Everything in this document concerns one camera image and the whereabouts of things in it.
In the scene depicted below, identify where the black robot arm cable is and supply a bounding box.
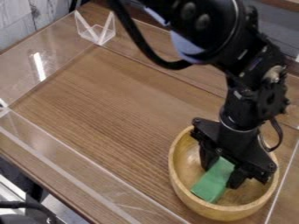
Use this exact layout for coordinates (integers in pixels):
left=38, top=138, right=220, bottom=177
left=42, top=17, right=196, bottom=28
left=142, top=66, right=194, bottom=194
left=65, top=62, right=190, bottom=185
left=106, top=0, right=193, bottom=71

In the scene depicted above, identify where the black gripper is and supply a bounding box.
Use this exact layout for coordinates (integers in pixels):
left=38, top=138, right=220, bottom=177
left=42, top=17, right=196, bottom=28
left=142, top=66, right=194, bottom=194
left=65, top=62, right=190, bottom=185
left=190, top=117, right=277, bottom=189

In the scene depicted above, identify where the clear acrylic corner bracket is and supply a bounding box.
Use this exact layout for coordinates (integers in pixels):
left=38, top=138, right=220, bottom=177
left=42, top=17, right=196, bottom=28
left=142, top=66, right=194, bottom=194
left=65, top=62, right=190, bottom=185
left=73, top=11, right=116, bottom=46

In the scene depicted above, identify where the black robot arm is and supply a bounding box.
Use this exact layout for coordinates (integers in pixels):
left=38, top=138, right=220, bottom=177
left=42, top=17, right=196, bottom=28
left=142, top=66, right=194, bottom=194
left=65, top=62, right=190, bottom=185
left=140, top=0, right=289, bottom=189

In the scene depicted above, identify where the brown wooden bowl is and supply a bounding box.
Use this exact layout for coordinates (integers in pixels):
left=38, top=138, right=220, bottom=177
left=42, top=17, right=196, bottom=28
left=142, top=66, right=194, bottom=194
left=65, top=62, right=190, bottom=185
left=168, top=126, right=279, bottom=222

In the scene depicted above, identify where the green rectangular block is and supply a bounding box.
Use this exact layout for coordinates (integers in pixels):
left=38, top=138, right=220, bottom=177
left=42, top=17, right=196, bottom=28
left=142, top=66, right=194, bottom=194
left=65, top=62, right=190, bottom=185
left=190, top=157, right=235, bottom=203

